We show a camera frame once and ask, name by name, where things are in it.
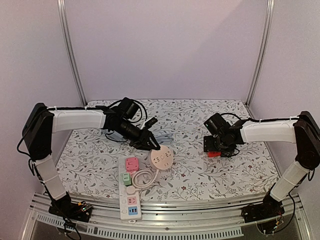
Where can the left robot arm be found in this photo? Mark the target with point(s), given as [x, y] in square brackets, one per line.
[38, 142]

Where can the white long power strip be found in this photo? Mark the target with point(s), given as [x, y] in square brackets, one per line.
[129, 198]

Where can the red cube socket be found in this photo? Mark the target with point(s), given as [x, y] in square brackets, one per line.
[213, 154]

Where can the pink plug adapter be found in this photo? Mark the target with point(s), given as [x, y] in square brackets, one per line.
[132, 164]

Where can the round pink socket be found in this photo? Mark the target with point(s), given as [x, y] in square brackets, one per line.
[161, 159]

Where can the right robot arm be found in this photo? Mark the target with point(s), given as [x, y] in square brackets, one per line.
[302, 131]

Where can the floral tablecloth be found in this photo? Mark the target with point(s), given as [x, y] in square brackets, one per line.
[180, 170]

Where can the left aluminium frame post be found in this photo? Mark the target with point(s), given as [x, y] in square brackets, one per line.
[70, 51]

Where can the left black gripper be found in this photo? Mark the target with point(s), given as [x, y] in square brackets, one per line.
[142, 142]

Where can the aluminium frame post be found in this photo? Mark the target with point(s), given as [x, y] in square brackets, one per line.
[70, 51]
[261, 53]

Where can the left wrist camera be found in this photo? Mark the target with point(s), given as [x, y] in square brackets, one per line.
[149, 123]

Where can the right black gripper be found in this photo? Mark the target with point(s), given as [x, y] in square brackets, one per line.
[215, 147]

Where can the green cube adapter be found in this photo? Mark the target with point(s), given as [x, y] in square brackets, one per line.
[126, 179]

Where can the aluminium front rail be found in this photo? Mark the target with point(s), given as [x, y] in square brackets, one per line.
[216, 219]

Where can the right aluminium frame post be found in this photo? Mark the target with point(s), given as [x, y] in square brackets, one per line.
[261, 53]

